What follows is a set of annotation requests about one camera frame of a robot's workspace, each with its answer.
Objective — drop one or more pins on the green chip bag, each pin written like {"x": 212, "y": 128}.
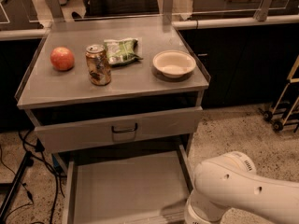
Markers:
{"x": 121, "y": 52}

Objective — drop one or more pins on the dark counter with rail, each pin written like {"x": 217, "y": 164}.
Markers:
{"x": 248, "y": 60}

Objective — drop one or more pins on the white bowl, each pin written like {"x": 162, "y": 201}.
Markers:
{"x": 174, "y": 63}

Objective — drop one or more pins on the crushed soda can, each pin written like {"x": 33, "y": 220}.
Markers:
{"x": 98, "y": 66}

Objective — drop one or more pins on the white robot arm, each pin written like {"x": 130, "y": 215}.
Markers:
{"x": 230, "y": 181}

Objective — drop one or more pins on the red apple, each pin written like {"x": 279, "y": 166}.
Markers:
{"x": 62, "y": 59}

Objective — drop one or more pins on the black stand leg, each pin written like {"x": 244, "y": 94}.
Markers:
{"x": 13, "y": 186}

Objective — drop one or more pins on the grey drawer cabinet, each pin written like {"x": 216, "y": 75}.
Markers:
{"x": 49, "y": 96}

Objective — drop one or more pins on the grey drawer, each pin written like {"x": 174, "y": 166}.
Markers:
{"x": 111, "y": 131}
{"x": 131, "y": 186}

